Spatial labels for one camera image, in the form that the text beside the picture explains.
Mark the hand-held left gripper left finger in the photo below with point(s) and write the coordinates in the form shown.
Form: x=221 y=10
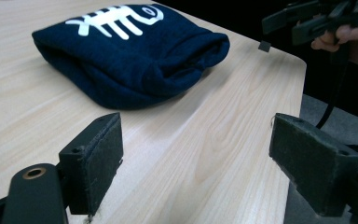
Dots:
x=90 y=161

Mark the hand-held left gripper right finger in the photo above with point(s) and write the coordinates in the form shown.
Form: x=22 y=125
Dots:
x=313 y=161

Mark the small grey square piece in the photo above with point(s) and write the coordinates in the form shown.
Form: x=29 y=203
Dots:
x=264 y=46

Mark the folded navy garment white print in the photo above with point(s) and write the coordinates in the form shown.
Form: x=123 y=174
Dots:
x=127 y=62

